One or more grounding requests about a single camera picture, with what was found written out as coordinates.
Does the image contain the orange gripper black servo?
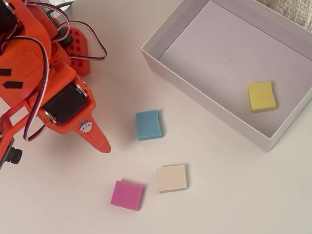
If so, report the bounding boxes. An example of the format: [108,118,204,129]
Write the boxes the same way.
[36,62,112,154]

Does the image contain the red white black servo cable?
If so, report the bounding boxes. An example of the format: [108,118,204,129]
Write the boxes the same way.
[26,0,108,62]
[0,35,51,142]

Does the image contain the cream foam cuboid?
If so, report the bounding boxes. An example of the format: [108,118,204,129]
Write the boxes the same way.
[156,164,189,194]

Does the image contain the blue foam cuboid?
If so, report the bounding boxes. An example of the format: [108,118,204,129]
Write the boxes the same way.
[135,109,163,141]

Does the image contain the yellow foam cuboid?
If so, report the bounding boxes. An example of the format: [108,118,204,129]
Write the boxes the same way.
[247,80,277,113]

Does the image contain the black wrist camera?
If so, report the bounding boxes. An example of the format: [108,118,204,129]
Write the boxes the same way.
[0,138,23,169]

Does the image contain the orange robot base plate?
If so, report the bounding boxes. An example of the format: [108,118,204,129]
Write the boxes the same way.
[52,18,92,77]

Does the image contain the white cardboard bin box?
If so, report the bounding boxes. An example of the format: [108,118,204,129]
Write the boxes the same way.
[140,0,312,152]

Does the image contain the pink foam cuboid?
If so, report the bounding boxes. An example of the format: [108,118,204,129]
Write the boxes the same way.
[110,180,145,212]

